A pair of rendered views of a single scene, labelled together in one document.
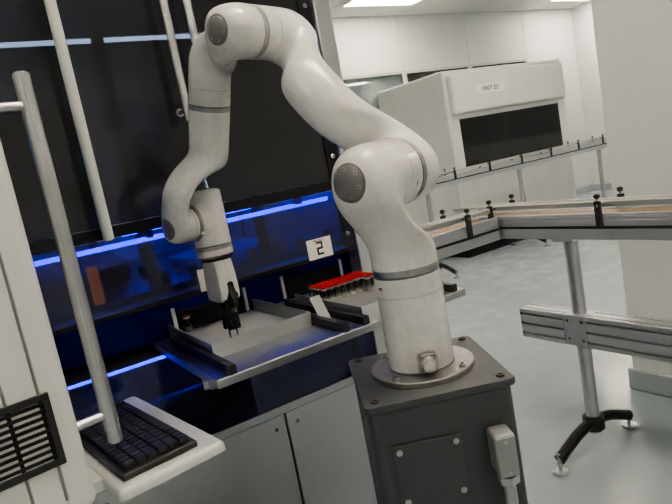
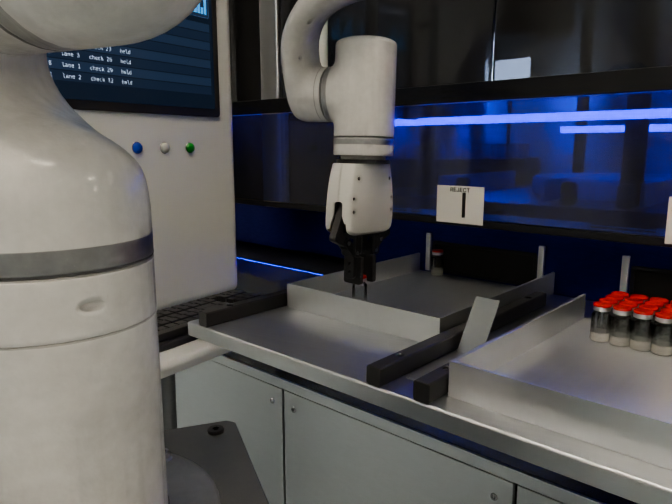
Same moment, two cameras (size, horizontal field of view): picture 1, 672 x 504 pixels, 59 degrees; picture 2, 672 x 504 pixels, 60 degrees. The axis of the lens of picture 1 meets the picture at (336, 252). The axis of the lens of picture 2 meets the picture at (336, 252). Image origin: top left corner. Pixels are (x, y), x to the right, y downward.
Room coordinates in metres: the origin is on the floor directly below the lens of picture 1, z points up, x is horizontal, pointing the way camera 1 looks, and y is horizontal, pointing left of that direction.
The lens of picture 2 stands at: (1.12, -0.49, 1.11)
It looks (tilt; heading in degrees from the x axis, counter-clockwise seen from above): 10 degrees down; 73
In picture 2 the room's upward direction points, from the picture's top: straight up
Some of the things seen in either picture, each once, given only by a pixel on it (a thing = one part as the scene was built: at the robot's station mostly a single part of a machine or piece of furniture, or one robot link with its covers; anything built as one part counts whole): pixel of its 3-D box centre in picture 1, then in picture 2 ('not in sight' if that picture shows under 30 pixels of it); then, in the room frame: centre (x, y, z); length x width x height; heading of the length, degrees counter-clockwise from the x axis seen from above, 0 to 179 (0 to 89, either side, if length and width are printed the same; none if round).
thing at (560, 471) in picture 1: (594, 431); not in sight; (2.12, -0.85, 0.07); 0.50 x 0.08 x 0.14; 121
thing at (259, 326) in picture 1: (236, 325); (426, 288); (1.50, 0.29, 0.90); 0.34 x 0.26 x 0.04; 31
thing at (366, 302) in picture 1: (365, 293); (651, 363); (1.58, -0.06, 0.90); 0.34 x 0.26 x 0.04; 31
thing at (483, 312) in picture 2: (330, 310); (456, 337); (1.41, 0.04, 0.91); 0.14 x 0.03 x 0.06; 32
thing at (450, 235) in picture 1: (422, 239); not in sight; (2.18, -0.32, 0.92); 0.69 x 0.16 x 0.16; 121
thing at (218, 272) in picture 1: (220, 276); (362, 193); (1.39, 0.28, 1.05); 0.10 x 0.08 x 0.11; 31
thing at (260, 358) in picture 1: (307, 319); (509, 341); (1.53, 0.11, 0.87); 0.70 x 0.48 x 0.02; 121
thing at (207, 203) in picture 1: (206, 217); (362, 88); (1.39, 0.28, 1.19); 0.09 x 0.08 x 0.13; 138
